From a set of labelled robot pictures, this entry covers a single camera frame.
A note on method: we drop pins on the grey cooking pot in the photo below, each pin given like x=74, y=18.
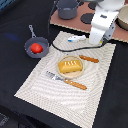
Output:
x=67, y=9

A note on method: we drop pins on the beige woven placemat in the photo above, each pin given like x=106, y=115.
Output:
x=72, y=96

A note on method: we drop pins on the round wooden plate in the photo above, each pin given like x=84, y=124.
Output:
x=71, y=75

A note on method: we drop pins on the small grey frying pan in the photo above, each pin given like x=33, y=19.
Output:
x=34, y=39

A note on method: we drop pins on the black stove burner disc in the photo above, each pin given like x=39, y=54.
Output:
x=87, y=18
x=92, y=5

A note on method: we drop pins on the beige bowl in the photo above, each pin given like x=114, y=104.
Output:
x=123, y=17

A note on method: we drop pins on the fork with wooden handle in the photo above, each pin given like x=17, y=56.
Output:
x=67, y=81

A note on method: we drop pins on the red toy tomato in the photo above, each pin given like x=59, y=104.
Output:
x=36, y=48

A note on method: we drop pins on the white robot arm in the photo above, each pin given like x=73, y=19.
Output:
x=111, y=5

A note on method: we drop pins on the orange bread loaf toy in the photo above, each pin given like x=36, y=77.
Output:
x=69, y=66

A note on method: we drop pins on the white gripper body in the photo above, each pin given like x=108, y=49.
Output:
x=102, y=25

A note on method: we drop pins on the knife with wooden handle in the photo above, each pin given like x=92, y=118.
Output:
x=89, y=59

